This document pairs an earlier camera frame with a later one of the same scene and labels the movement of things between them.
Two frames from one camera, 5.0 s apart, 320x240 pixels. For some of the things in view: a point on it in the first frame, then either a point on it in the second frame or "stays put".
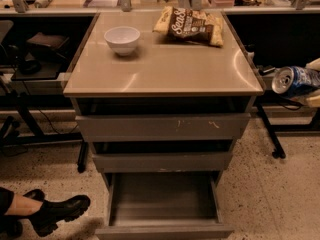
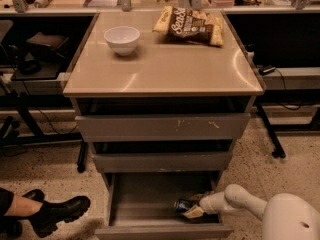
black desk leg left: x=82 y=161 stays put
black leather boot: x=44 y=222 stays put
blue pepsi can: x=294 y=80 → x=183 y=205
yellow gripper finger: x=314 y=64 → x=212 y=204
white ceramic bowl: x=122 y=40 stays put
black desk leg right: x=279 y=151 stays put
